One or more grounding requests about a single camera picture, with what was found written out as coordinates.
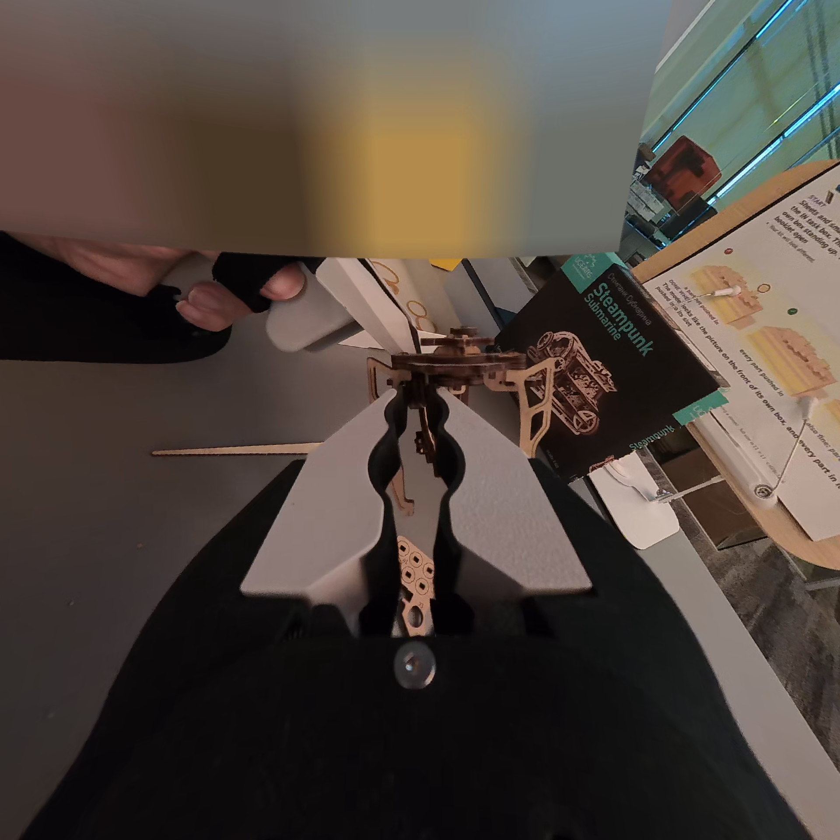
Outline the wooden part sheet with holes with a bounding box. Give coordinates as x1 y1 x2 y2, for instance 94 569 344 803
395 535 438 637

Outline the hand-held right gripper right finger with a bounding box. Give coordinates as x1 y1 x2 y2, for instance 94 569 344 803
427 392 593 635

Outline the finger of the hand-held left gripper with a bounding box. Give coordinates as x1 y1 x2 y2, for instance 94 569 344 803
264 258 422 360

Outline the red-brown box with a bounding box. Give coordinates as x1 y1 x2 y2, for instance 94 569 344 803
645 134 724 206

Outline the glass partition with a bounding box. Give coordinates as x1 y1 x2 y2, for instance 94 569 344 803
640 0 840 206

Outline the wooden instruction board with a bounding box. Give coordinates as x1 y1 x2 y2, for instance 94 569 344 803
630 161 840 580

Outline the thin wooden stick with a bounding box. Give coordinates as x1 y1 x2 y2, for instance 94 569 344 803
152 443 324 458

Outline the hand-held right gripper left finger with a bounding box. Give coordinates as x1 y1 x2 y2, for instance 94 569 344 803
241 387 408 636

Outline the black model kit box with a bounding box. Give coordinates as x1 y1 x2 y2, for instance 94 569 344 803
492 252 731 484

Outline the wooden model assembly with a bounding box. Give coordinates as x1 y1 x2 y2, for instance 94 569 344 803
365 326 559 517

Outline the person's left hand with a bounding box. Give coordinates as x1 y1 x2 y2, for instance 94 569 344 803
62 243 307 333

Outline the person's left forearm dark sleeve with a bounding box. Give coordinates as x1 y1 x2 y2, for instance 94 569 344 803
0 231 232 364

